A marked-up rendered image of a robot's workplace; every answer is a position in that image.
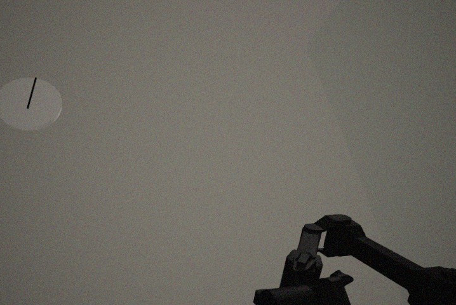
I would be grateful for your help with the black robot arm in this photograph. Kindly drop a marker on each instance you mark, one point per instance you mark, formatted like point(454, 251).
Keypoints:
point(300, 283)

